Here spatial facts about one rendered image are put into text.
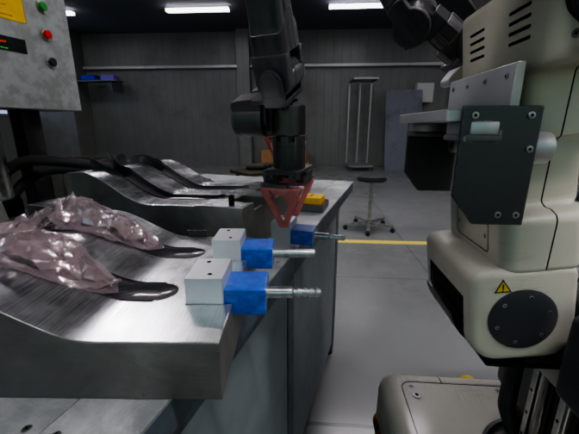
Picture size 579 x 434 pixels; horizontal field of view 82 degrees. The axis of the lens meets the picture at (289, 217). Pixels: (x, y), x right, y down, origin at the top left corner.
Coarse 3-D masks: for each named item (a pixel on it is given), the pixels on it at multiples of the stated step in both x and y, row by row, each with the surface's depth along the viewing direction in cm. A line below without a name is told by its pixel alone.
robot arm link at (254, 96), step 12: (264, 72) 48; (276, 72) 48; (264, 84) 49; (276, 84) 48; (300, 84) 55; (240, 96) 58; (252, 96) 56; (264, 96) 50; (276, 96) 49; (288, 96) 52; (240, 108) 56; (252, 108) 56; (240, 120) 57; (252, 120) 56; (240, 132) 58; (252, 132) 57; (264, 132) 57
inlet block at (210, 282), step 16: (192, 272) 32; (208, 272) 32; (224, 272) 32; (240, 272) 35; (256, 272) 35; (192, 288) 31; (208, 288) 31; (224, 288) 32; (240, 288) 32; (256, 288) 32; (272, 288) 34; (288, 288) 34; (304, 288) 34; (320, 288) 34; (192, 304) 32; (208, 304) 32; (224, 304) 32; (240, 304) 32; (256, 304) 32
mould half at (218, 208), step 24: (144, 168) 74; (96, 192) 63; (120, 192) 61; (144, 192) 65; (192, 192) 70; (216, 192) 69; (240, 192) 67; (144, 216) 61; (168, 216) 59; (192, 216) 57; (216, 216) 56; (240, 216) 54; (264, 216) 63
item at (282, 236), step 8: (296, 216) 63; (272, 224) 59; (296, 224) 62; (304, 224) 62; (272, 232) 60; (280, 232) 59; (288, 232) 59; (296, 232) 59; (304, 232) 58; (312, 232) 58; (320, 232) 60; (280, 240) 60; (288, 240) 59; (296, 240) 59; (304, 240) 59; (312, 240) 59; (280, 248) 60; (288, 248) 60
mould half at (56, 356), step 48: (96, 240) 40; (192, 240) 49; (0, 288) 27; (48, 288) 30; (0, 336) 26; (48, 336) 26; (96, 336) 27; (144, 336) 27; (192, 336) 27; (0, 384) 27; (48, 384) 27; (96, 384) 27; (144, 384) 27; (192, 384) 27
